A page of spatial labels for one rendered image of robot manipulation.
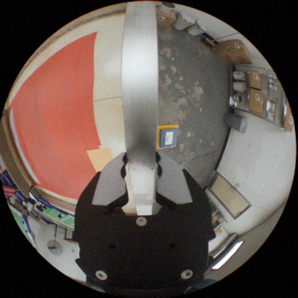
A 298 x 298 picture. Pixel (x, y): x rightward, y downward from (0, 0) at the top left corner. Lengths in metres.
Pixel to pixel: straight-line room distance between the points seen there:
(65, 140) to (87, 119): 0.07
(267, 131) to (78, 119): 3.21
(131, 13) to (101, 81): 0.11
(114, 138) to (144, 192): 0.10
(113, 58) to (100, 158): 0.16
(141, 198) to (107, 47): 0.26
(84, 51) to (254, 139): 3.25
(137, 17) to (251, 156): 3.30
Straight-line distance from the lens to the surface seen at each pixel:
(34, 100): 0.29
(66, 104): 0.19
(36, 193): 0.63
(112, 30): 0.19
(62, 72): 0.21
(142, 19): 0.15
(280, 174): 3.36
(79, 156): 0.20
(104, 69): 0.15
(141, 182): 0.15
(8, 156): 0.57
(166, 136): 0.49
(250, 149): 3.25
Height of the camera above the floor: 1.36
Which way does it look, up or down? 56 degrees down
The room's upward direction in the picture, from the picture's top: 146 degrees clockwise
